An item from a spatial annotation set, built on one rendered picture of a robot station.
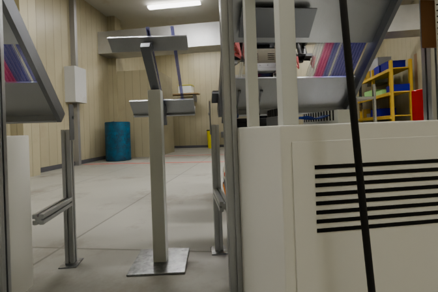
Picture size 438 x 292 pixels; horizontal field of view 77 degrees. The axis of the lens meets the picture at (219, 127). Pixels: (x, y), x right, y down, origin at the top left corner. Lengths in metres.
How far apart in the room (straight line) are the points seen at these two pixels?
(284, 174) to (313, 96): 1.04
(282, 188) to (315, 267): 0.15
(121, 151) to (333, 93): 5.32
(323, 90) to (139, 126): 5.93
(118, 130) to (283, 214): 5.92
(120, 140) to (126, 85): 1.59
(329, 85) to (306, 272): 1.10
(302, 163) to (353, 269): 0.21
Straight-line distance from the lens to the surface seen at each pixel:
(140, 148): 7.08
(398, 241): 0.64
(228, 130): 0.89
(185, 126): 9.71
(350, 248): 0.59
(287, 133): 0.50
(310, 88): 1.48
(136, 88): 7.17
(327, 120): 1.00
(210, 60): 9.80
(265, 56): 2.20
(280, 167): 0.51
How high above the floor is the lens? 0.62
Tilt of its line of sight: level
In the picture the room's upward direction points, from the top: 2 degrees counter-clockwise
